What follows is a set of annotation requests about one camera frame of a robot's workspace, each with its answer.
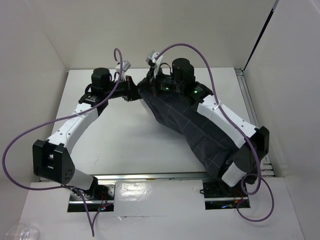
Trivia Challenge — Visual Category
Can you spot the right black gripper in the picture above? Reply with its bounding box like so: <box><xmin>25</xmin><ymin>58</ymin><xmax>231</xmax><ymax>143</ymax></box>
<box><xmin>136</xmin><ymin>65</ymin><xmax>183</xmax><ymax>97</ymax></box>

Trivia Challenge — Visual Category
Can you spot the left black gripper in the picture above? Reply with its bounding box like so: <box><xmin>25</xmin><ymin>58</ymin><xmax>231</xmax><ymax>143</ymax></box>
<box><xmin>104</xmin><ymin>75</ymin><xmax>148</xmax><ymax>102</ymax></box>

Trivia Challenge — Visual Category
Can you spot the dark grey plaid pillowcase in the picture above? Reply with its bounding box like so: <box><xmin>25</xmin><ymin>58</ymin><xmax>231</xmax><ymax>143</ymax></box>
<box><xmin>137</xmin><ymin>78</ymin><xmax>239</xmax><ymax>180</ymax></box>

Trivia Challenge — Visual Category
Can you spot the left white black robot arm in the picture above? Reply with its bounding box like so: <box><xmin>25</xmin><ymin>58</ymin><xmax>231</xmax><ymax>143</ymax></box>
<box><xmin>32</xmin><ymin>66</ymin><xmax>140</xmax><ymax>200</ymax></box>

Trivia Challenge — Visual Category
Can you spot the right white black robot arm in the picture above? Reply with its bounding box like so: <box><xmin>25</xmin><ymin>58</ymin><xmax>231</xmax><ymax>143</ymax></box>
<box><xmin>138</xmin><ymin>58</ymin><xmax>270</xmax><ymax>196</ymax></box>

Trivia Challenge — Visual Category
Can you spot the clear plastic object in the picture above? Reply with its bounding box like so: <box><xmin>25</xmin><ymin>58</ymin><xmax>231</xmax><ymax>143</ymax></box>
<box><xmin>4</xmin><ymin>223</ymin><xmax>40</xmax><ymax>240</ymax></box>

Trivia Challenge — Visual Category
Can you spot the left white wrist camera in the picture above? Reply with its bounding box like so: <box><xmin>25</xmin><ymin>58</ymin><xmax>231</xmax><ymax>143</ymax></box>
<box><xmin>115</xmin><ymin>60</ymin><xmax>132</xmax><ymax>81</ymax></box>

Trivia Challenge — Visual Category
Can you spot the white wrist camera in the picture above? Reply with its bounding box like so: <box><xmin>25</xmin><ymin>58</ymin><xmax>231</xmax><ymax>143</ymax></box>
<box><xmin>145</xmin><ymin>50</ymin><xmax>163</xmax><ymax>78</ymax></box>
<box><xmin>115</xmin><ymin>60</ymin><xmax>132</xmax><ymax>81</ymax></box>

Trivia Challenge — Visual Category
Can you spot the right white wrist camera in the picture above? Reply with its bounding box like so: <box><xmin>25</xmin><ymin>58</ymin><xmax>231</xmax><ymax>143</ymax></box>
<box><xmin>145</xmin><ymin>50</ymin><xmax>163</xmax><ymax>78</ymax></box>

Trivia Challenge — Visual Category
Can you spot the aluminium rail front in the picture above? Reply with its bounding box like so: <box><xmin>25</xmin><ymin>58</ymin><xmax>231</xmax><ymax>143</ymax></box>
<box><xmin>38</xmin><ymin>171</ymin><xmax>275</xmax><ymax>182</ymax></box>

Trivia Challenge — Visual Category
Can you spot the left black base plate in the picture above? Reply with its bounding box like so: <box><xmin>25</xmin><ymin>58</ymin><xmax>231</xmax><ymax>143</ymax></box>
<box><xmin>79</xmin><ymin>182</ymin><xmax>116</xmax><ymax>202</ymax></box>

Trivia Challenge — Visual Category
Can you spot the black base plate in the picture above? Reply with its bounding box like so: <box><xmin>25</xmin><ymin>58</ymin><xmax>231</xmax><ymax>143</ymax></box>
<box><xmin>79</xmin><ymin>182</ymin><xmax>116</xmax><ymax>202</ymax></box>
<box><xmin>199</xmin><ymin>181</ymin><xmax>248</xmax><ymax>198</ymax></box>

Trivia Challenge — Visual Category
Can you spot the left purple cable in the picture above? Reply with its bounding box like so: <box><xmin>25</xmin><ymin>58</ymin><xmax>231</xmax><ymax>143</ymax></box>
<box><xmin>1</xmin><ymin>47</ymin><xmax>126</xmax><ymax>237</ymax></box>

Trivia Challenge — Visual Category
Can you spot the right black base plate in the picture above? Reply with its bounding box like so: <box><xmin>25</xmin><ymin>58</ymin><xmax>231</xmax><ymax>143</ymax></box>
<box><xmin>199</xmin><ymin>181</ymin><xmax>248</xmax><ymax>198</ymax></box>

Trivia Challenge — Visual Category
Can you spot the dark vertical frame pole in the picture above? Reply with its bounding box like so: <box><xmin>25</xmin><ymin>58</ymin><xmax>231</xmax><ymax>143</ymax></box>
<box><xmin>242</xmin><ymin>0</ymin><xmax>279</xmax><ymax>71</ymax></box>

